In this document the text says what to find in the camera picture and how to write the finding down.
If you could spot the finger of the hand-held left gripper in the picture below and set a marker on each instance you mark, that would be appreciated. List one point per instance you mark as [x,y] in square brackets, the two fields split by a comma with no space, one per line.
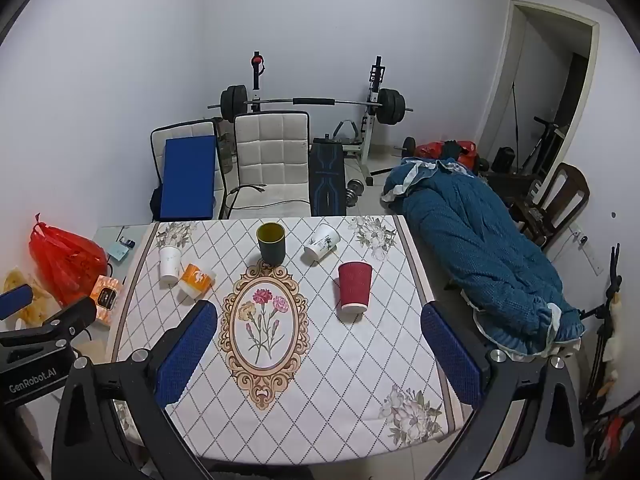
[14,301]
[70,316]

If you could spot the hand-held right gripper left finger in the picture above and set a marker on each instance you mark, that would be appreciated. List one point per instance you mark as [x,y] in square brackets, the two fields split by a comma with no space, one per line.
[186,357]

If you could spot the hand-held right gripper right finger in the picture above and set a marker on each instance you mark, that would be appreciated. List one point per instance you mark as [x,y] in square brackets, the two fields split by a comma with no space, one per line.
[452,360]

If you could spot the orange paper cup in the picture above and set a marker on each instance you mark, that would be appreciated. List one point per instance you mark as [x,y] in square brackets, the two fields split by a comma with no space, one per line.
[196,281]

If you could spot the plain white paper cup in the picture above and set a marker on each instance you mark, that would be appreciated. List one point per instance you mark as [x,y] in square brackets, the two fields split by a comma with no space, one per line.
[170,262]

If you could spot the red ribbed paper cup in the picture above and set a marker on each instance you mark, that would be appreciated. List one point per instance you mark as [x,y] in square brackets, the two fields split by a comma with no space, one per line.
[355,285]

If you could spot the dark green cup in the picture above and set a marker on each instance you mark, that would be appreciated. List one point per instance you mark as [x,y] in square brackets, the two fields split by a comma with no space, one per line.
[271,247]

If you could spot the white cup with plant print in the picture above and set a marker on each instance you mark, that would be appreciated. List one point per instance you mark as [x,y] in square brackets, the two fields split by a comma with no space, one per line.
[321,244]

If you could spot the yellow plastic bag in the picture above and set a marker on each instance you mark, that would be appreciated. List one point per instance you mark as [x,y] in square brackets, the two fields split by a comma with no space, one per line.
[25,292]

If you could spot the orange tissue box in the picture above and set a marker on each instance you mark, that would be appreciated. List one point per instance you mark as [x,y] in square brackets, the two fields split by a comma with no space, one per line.
[106,300]

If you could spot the red plastic bag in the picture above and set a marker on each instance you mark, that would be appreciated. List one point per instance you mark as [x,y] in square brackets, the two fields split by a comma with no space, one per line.
[65,265]

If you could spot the light blue card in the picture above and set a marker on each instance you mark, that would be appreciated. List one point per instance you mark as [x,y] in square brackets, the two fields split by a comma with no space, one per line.
[118,251]

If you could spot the teal quilted blanket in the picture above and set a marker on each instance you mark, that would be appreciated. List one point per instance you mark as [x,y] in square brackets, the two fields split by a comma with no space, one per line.
[475,260]

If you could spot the floral diamond-pattern tablecloth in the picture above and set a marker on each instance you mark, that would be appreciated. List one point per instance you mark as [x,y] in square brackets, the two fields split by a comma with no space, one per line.
[345,360]

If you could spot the black tripod stand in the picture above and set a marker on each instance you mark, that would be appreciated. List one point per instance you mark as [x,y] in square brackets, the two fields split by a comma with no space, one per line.
[607,310]

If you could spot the blue cushion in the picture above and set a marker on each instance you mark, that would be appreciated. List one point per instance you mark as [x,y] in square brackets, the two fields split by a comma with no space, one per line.
[190,180]

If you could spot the white quilted chair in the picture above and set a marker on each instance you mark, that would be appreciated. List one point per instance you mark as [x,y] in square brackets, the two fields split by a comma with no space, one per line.
[272,155]
[157,147]

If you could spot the metal dumbbell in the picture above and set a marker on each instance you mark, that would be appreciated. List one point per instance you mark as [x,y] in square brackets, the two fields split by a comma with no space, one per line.
[352,192]

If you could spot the dark wooden chair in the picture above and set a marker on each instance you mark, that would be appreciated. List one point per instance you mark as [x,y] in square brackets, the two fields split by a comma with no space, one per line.
[567,192]

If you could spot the black weight plate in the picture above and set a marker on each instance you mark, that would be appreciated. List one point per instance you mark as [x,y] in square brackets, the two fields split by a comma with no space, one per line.
[409,146]

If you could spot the black weight bench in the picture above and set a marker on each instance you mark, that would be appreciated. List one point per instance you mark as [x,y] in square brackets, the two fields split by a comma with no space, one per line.
[326,175]

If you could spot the black kick scooter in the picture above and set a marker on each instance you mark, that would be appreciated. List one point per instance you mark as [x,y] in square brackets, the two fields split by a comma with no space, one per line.
[547,140]

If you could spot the white barbell rack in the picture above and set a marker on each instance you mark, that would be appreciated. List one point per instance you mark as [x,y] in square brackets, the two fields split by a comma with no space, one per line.
[371,130]

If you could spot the barbell with black plates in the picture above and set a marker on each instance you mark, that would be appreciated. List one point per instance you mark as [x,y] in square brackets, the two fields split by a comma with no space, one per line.
[237,102]

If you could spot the white wall outlet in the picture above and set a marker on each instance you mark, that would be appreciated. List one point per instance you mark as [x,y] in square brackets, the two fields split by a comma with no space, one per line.
[590,255]

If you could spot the white door frame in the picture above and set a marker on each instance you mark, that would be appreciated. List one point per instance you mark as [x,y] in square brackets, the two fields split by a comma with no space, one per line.
[505,85]

